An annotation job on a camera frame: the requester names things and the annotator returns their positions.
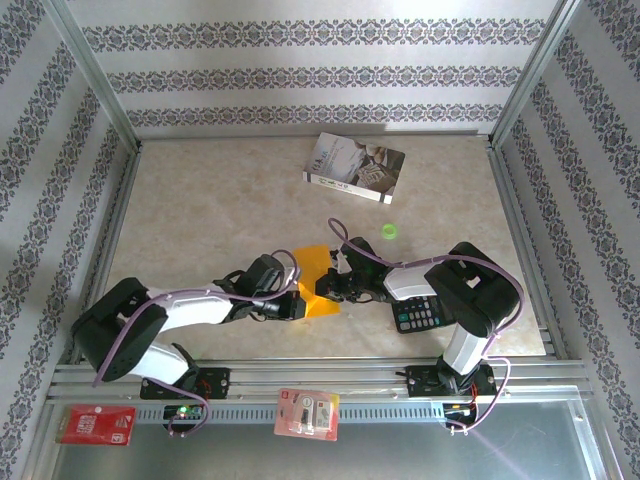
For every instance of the long aluminium mounting rail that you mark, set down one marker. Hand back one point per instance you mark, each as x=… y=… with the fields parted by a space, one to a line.
x=320 y=372

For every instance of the sheet metal tray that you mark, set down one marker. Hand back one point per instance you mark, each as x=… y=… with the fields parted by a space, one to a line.
x=400 y=455

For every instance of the orange paper sheet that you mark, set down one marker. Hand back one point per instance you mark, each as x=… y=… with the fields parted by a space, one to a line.
x=312 y=257

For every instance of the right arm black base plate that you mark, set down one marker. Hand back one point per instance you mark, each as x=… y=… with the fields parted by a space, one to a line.
x=422 y=381

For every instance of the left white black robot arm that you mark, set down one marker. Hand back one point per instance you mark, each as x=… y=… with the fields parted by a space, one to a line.
x=190 y=307

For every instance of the black desk calculator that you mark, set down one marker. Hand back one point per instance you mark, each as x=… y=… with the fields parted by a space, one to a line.
x=420 y=317

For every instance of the aluminium frame post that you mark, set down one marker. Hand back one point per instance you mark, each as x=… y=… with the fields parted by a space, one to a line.
x=85 y=65
x=535 y=70

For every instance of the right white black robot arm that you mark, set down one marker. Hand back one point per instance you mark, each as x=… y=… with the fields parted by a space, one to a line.
x=405 y=282

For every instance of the red card package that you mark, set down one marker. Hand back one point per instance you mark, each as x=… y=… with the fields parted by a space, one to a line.
x=95 y=426

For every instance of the pink blister pack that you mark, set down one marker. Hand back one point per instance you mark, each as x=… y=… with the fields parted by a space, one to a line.
x=306 y=415

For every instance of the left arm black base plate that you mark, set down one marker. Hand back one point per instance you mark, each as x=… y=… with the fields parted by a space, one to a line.
x=215 y=382

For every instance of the paperback book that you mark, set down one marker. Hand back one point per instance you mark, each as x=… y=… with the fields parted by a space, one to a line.
x=350 y=165

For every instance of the aluminium side rail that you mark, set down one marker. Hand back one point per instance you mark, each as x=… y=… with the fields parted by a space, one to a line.
x=107 y=250
x=525 y=250

